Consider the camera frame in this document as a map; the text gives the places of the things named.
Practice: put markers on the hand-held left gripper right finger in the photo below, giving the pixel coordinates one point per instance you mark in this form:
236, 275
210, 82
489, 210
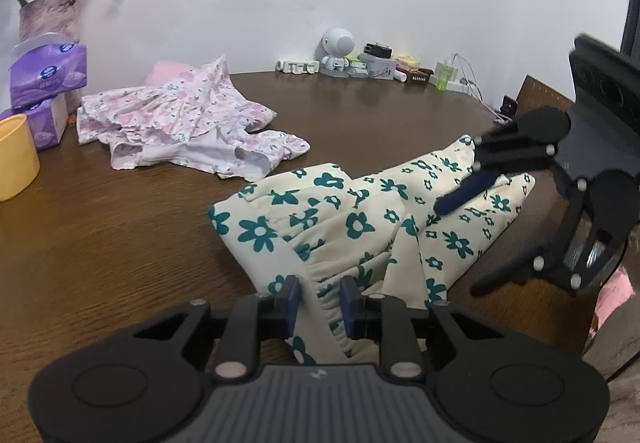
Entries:
348, 308

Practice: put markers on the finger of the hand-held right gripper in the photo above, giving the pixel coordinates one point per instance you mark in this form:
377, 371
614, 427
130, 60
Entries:
467, 190
557, 233

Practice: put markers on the pink floral garment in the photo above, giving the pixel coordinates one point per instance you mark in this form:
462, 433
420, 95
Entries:
165, 108

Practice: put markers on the cream green floral dress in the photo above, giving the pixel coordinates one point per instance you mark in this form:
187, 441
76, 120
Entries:
350, 223

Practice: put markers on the green white small box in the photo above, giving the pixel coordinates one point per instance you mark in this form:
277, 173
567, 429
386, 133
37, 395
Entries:
358, 59

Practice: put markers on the green clear bottle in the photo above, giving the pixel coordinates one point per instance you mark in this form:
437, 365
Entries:
444, 75

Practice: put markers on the brown perforated wooden panel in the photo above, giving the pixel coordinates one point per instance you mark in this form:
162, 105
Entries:
542, 93

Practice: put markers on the mottled purple vase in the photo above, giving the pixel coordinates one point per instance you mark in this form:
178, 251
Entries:
47, 15

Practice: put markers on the purple tissue pack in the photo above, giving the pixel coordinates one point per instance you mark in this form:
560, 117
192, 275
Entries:
47, 123
47, 73

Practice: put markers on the black small box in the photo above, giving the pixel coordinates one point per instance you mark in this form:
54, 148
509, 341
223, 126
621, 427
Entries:
419, 76

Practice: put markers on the pink cloth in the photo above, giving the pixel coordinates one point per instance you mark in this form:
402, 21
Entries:
615, 298

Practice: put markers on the yellow mug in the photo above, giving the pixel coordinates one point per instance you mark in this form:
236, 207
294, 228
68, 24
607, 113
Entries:
17, 158

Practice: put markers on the white robot figure speaker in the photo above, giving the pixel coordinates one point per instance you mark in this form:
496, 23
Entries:
337, 45

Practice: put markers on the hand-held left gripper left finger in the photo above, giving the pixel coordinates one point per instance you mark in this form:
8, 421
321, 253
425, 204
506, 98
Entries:
292, 303

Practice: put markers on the black small device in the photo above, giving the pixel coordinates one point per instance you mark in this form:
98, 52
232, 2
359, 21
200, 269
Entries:
378, 49

